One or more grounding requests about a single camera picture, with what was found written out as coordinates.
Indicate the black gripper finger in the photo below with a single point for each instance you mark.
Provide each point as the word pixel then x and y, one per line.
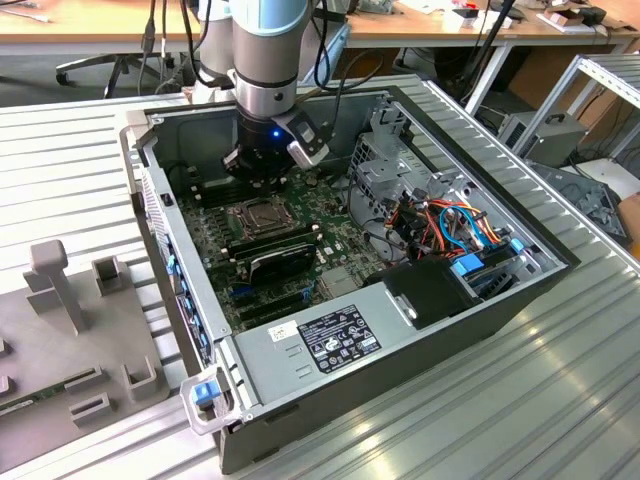
pixel 231 161

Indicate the silver CPU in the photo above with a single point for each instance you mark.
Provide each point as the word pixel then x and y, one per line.
pixel 265 215

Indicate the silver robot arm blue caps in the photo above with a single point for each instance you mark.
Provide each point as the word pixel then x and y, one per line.
pixel 265 50

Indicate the CPU socket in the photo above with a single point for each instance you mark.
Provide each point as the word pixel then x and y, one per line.
pixel 238 214

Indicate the black RAM slot bank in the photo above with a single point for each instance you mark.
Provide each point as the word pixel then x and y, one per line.
pixel 215 192
pixel 270 239

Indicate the black graphics card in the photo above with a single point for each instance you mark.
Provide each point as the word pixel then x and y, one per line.
pixel 280 262

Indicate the green motherboard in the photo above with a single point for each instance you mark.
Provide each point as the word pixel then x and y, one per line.
pixel 330 235

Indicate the black expansion slot bank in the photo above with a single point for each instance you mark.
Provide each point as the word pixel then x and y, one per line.
pixel 270 305

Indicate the silver metal drive cage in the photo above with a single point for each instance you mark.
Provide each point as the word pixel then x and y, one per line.
pixel 405 167

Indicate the silver chipset heatsink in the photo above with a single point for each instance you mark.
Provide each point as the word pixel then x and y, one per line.
pixel 340 285

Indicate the office chair base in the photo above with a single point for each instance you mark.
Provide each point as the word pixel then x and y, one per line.
pixel 95 62

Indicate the grey power supply with label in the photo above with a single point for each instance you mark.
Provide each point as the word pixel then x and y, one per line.
pixel 280 365

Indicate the blue case latch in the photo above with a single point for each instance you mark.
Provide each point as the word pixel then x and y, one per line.
pixel 205 394

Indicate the white box red label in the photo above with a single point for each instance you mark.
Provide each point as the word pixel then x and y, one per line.
pixel 457 20

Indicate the hard disk in blue carrier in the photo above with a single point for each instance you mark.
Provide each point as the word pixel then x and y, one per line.
pixel 467 265

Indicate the grey parts rack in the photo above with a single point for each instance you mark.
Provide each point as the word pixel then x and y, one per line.
pixel 50 340

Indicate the black tripod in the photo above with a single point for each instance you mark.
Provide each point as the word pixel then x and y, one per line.
pixel 494 30

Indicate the open black PC case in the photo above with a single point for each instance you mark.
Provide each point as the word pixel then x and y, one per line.
pixel 400 380

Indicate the large brown cardboard box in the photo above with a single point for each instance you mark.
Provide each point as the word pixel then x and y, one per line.
pixel 537 70

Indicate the green RAM stick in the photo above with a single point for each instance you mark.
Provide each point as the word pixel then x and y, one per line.
pixel 25 402

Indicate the brown cardboard tray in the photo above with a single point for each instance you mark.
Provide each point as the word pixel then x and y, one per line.
pixel 565 21

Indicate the dark plastic case panel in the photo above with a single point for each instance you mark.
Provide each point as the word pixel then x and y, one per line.
pixel 590 200

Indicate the small brown cardboard box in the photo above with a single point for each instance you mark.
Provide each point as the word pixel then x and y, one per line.
pixel 632 215

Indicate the silver camera on black bracket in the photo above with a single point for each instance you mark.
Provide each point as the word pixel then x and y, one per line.
pixel 307 147

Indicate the wooden desk white frame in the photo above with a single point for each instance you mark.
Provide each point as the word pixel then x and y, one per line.
pixel 30 27
pixel 525 27

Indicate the aluminium profile frame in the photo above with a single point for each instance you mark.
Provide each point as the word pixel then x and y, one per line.
pixel 615 75

